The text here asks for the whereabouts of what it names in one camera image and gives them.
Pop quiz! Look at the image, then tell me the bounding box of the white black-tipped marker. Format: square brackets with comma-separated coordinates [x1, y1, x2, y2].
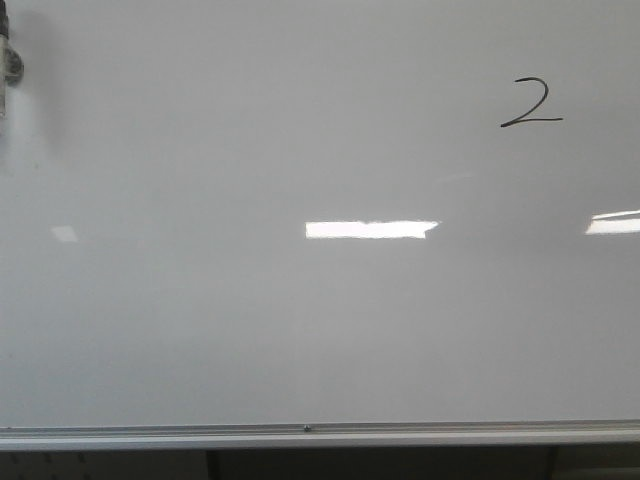
[0, 0, 24, 120]

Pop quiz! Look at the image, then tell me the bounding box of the white whiteboard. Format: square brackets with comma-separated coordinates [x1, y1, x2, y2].
[1, 1, 639, 428]

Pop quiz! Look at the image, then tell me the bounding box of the aluminium marker tray rail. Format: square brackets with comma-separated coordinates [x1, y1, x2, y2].
[1, 420, 639, 452]

